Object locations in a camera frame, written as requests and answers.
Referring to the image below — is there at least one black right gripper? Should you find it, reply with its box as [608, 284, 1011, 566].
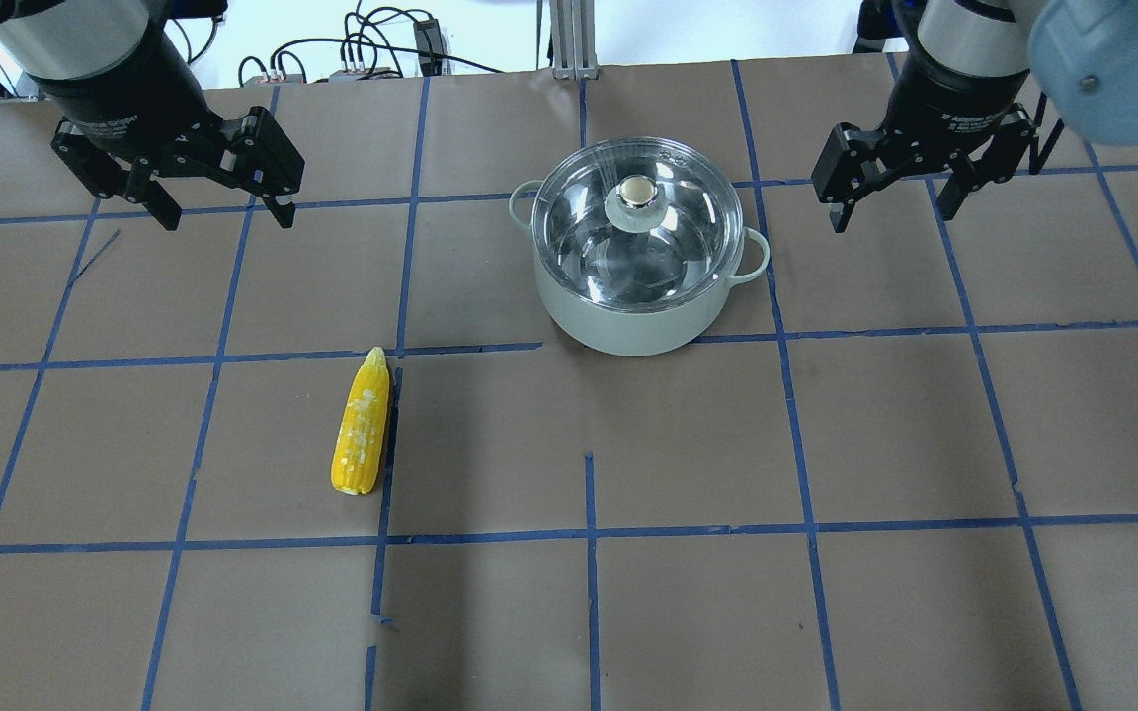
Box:
[810, 53, 1037, 234]

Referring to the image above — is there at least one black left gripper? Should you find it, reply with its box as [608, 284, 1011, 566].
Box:
[36, 22, 306, 231]

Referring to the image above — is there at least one glass pot lid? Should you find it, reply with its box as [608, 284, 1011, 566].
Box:
[518, 137, 745, 312]

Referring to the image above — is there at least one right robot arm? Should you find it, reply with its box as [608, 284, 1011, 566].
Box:
[810, 1, 1138, 233]

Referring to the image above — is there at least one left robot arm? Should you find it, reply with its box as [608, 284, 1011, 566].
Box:
[0, 1, 304, 230]

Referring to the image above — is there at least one pale green cooking pot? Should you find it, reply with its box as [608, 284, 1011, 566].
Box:
[509, 137, 772, 358]

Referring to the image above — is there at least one yellow corn cob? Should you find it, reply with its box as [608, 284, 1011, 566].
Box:
[330, 347, 393, 496]

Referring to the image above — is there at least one black power adapter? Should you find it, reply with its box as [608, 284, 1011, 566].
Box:
[414, 18, 446, 77]

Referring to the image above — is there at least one black cable bundle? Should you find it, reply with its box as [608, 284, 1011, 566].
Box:
[170, 0, 530, 85]

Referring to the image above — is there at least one aluminium frame post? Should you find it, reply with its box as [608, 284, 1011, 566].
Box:
[549, 0, 600, 81]

